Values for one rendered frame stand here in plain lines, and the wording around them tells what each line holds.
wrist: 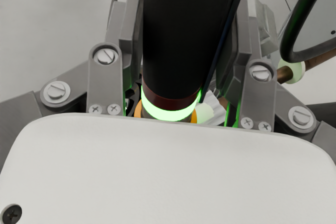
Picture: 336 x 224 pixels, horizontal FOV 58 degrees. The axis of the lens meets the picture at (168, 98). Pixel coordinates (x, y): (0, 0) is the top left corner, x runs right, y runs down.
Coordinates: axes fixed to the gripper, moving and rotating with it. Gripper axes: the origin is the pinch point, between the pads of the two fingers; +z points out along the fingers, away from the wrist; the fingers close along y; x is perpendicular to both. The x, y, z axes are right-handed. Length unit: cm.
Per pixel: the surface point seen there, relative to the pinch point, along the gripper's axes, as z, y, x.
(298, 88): 21.4, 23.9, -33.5
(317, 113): 5.2, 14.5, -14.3
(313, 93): 19.4, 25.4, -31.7
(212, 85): 20.3, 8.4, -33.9
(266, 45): 30.9, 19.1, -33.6
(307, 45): 96, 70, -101
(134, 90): 10.8, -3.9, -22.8
